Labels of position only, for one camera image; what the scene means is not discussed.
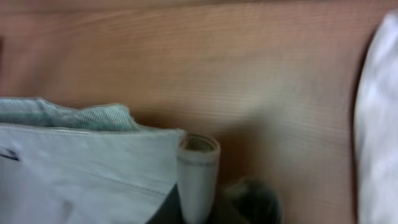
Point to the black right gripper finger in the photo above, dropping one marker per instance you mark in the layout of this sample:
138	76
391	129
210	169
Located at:
248	201

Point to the grey shorts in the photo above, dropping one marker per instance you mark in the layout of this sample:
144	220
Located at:
97	165

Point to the beige folded shorts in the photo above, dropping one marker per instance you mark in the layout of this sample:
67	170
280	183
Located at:
375	128

